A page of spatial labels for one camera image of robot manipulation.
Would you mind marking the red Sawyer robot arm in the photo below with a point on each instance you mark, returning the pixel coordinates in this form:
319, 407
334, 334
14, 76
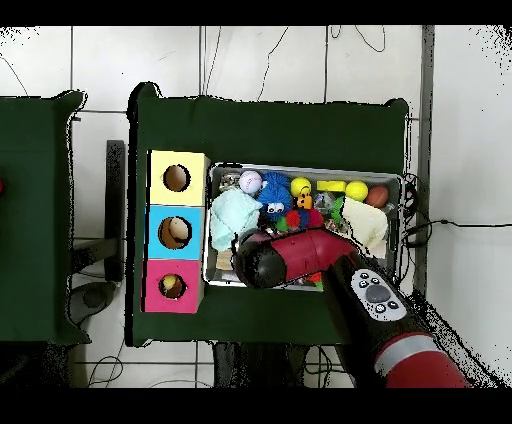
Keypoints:
312, 252

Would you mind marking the shallow metal mesh bin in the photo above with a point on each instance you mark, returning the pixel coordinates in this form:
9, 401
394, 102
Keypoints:
220, 278

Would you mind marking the small brown football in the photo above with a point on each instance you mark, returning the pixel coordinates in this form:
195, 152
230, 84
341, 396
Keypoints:
377, 196

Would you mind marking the mint green cloth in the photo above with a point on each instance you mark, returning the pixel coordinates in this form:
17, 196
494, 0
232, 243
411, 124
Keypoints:
232, 216

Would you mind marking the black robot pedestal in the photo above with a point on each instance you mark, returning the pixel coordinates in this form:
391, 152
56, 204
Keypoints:
226, 368

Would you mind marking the blue fuzzy ball with eyes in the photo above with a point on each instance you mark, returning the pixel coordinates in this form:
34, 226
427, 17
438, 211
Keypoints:
272, 196

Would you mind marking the yellow smiley ball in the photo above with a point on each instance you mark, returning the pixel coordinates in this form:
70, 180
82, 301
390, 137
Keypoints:
300, 186

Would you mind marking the cream cloth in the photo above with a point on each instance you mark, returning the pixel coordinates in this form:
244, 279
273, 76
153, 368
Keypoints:
366, 224

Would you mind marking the multicolour spiky creature toy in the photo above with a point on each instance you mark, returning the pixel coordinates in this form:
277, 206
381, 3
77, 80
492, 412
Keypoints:
294, 219

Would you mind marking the yellow plush toy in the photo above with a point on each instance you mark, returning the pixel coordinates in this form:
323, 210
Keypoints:
168, 281

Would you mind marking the wooden box with three holes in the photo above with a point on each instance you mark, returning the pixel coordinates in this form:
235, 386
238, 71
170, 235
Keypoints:
160, 196

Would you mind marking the dark green tablecloth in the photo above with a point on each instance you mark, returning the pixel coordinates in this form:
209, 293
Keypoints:
280, 132
32, 200

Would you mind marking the white baseball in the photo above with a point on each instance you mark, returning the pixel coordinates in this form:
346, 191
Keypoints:
250, 182

